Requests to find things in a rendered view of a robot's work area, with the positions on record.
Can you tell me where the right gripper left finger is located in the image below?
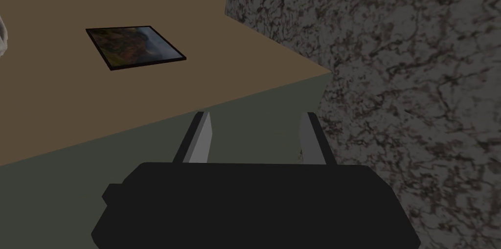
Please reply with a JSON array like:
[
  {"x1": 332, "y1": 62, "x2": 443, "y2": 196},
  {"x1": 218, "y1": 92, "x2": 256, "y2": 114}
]
[{"x1": 172, "y1": 111, "x2": 213, "y2": 164}]

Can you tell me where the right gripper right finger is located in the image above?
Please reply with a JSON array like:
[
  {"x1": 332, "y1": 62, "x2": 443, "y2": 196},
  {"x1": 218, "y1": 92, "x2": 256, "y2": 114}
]
[{"x1": 299, "y1": 112, "x2": 337, "y2": 165}]

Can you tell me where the black framed landscape picture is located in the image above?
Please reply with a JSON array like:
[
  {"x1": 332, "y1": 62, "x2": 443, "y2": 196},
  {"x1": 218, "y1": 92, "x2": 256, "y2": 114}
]
[{"x1": 85, "y1": 25, "x2": 187, "y2": 71}]

